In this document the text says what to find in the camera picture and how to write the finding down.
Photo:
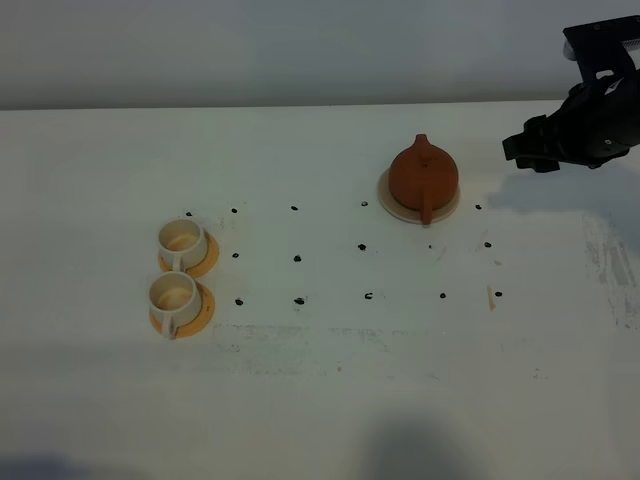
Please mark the far white teacup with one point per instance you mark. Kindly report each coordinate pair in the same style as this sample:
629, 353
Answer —
170, 231

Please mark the white teacup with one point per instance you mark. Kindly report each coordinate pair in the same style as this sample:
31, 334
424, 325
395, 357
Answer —
170, 231
172, 319

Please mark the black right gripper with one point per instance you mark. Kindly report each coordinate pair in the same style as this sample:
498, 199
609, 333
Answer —
599, 120

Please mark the near orange round coaster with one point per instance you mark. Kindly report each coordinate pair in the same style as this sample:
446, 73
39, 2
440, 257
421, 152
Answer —
200, 312

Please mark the far orange round coaster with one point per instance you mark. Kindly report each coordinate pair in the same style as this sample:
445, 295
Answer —
207, 257

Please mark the brown clay teapot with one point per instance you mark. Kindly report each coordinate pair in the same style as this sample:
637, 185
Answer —
423, 177

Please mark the near white teacup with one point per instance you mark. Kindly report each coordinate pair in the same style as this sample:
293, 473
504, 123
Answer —
172, 319

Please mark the beige round teapot coaster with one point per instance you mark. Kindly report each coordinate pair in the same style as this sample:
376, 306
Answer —
393, 207

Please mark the orange round coaster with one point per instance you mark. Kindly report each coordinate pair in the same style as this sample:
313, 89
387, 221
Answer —
200, 312
207, 257

